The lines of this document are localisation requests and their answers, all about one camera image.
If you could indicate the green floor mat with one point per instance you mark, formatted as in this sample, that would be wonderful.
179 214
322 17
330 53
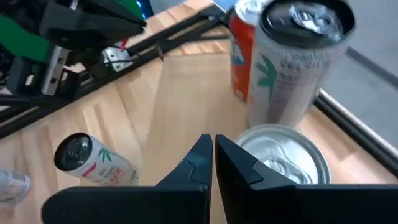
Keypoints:
21 43

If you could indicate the red cola can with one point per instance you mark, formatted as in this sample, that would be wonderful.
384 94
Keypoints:
280 149

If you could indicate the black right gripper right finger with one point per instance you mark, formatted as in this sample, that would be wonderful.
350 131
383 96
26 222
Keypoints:
280 205

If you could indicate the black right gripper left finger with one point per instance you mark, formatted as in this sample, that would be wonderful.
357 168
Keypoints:
140 205

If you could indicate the white Celsius can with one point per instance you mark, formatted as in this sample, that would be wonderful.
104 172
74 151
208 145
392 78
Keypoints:
102 168
289 77

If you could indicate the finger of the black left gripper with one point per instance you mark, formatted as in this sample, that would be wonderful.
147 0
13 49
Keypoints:
115 14
93 31

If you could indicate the wooden shelf black metal frame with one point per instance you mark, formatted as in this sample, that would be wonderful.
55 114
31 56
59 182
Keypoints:
192 109

